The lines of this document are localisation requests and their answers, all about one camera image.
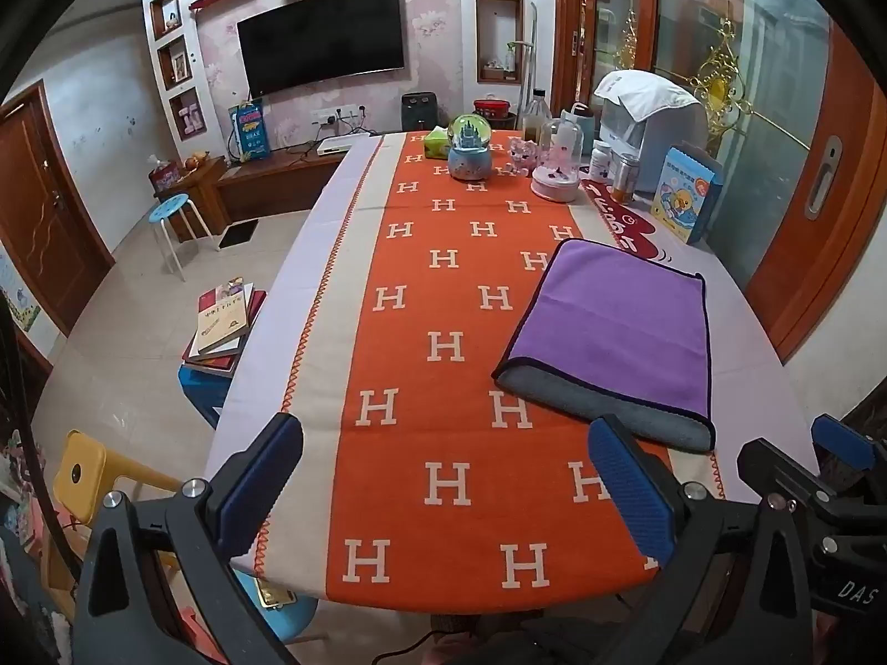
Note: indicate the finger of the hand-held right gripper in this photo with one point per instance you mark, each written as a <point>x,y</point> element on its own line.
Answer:
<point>783,467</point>
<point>842,442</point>

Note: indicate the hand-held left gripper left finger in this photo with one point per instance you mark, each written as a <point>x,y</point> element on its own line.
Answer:
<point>265,476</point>

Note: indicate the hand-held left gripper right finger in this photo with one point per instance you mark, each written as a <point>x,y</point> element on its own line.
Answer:
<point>629,492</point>

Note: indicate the purple towel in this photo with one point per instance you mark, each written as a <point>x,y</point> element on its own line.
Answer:
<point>617,318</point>

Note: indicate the blue plastic stool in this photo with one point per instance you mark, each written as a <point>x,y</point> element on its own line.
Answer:
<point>201,395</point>
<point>284,609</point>

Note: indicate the stack of books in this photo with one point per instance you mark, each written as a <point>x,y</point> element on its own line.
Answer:
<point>225,324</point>

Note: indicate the yellow chair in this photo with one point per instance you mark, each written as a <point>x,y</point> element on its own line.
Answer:
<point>90,474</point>

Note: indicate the black floor mat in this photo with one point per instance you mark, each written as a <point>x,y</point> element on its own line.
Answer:
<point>239,232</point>

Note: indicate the orange patterned tablecloth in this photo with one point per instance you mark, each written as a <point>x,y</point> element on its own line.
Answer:
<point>443,305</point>

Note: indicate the red cartoon table mat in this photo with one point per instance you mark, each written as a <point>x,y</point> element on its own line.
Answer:
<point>624,221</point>

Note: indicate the light blue round stool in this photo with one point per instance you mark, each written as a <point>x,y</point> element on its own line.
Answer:
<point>173,211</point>

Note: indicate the blue cartoon book box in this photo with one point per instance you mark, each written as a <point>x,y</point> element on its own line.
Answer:
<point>686,194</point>

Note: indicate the wooden side cabinet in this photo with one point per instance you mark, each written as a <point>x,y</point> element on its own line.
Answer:
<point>201,190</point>

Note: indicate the wooden television cabinet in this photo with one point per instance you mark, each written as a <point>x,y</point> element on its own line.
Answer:
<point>277,180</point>

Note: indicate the orange jar with metal lid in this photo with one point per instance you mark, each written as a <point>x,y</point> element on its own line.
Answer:
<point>626,179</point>

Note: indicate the red tissue box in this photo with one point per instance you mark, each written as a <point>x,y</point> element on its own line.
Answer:
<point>163,174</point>

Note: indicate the white medicine bottle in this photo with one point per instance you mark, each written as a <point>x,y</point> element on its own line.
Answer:
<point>601,161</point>

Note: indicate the white set-top box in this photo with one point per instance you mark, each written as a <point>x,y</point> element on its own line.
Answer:
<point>332,145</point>

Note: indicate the brown wooden door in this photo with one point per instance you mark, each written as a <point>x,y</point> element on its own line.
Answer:
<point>48,215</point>

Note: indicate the glass dome with pink base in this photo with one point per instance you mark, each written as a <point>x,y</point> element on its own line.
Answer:
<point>556,159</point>

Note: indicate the white water dispenser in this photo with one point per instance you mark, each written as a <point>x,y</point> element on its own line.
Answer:
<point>665,145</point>

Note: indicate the blue printed box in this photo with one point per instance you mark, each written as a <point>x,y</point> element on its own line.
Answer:
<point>247,131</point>

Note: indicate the pink figurine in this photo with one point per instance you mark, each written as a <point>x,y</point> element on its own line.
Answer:
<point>524,152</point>

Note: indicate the white power strip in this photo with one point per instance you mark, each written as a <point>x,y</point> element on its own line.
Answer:
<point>339,114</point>

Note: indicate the green tissue box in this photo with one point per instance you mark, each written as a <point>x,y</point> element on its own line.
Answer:
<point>437,144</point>

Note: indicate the glass sliding door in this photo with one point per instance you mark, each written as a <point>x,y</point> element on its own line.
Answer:
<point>727,83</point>

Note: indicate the blue snow globe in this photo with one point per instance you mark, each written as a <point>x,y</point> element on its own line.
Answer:
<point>471,149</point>

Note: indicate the glass bottle with dark liquid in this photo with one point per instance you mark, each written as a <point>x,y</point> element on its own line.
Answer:
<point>535,125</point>

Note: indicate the black air fryer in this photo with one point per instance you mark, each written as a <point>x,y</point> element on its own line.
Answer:
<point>419,111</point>

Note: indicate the white towel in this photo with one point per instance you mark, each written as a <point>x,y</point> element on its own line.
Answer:
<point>641,93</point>

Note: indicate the red pot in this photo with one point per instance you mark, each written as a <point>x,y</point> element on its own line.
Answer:
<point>493,109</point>

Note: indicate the black wall television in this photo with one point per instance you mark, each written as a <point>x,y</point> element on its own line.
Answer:
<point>322,38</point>

